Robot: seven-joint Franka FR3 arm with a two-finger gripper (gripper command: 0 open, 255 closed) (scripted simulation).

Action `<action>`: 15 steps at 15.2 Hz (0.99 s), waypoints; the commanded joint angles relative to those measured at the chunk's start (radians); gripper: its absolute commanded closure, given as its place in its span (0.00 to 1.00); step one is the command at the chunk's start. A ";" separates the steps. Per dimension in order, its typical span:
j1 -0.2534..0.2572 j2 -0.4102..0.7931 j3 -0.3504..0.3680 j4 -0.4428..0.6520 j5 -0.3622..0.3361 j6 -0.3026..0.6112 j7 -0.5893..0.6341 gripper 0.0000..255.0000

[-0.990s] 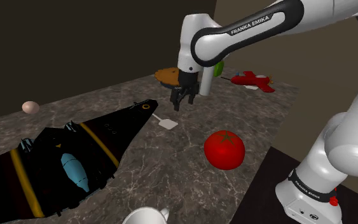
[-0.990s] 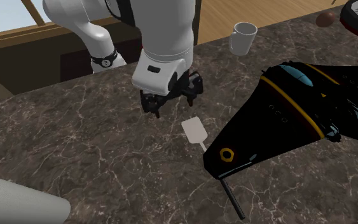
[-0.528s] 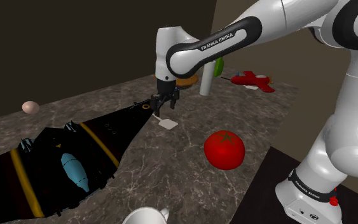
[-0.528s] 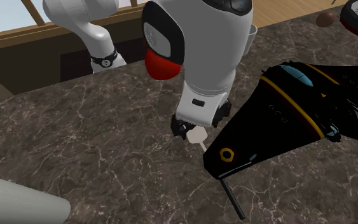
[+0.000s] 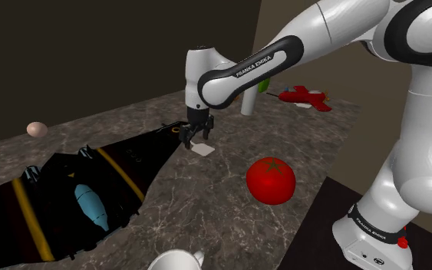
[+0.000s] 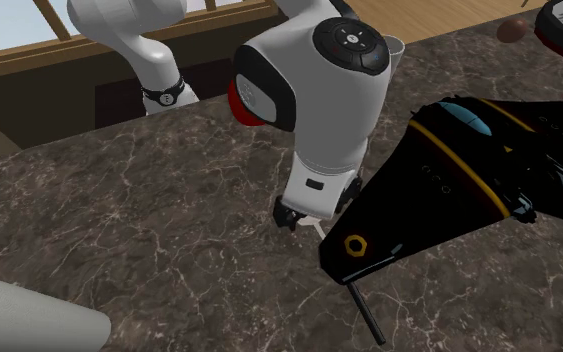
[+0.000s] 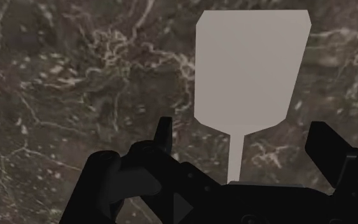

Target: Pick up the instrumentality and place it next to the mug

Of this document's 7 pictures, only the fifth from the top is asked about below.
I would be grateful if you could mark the small white flat piece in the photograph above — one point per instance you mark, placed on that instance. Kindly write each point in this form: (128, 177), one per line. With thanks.
(203, 149)

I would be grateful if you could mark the beige egg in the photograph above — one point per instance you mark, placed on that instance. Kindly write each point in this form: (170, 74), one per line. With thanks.
(36, 129)

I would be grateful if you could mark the red tomato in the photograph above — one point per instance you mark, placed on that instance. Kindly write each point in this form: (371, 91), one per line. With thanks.
(271, 183)

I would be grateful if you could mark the white cup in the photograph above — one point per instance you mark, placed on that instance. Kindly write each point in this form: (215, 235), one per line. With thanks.
(174, 261)

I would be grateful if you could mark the red toy airplane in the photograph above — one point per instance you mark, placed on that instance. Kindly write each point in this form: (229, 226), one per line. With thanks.
(305, 96)

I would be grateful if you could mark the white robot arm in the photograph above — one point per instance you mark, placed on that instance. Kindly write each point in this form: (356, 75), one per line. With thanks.
(421, 112)

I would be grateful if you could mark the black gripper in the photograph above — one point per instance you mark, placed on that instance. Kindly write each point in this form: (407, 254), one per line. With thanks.
(197, 116)

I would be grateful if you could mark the white cylinder with green part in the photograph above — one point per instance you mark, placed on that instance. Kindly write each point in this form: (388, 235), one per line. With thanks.
(249, 103)

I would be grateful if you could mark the black toy aircraft yellow stripes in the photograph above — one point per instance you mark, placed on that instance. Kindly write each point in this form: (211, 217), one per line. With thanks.
(62, 187)

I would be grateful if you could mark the dark robot stand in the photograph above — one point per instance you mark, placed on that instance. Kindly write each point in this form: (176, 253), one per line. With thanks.
(313, 232)

